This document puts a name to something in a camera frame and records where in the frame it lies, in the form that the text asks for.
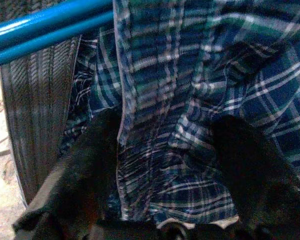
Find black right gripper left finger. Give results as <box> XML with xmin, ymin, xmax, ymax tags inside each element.
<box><xmin>13</xmin><ymin>109</ymin><xmax>123</xmax><ymax>240</ymax></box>

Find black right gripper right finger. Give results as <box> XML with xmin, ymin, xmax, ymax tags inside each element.
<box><xmin>209</xmin><ymin>114</ymin><xmax>300</xmax><ymax>240</ymax></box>

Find blue plastic hanger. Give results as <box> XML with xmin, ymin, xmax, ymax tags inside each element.
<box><xmin>0</xmin><ymin>0</ymin><xmax>115</xmax><ymax>70</ymax></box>

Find blue plaid shirt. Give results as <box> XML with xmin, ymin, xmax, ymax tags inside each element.
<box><xmin>62</xmin><ymin>0</ymin><xmax>300</xmax><ymax>230</ymax></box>

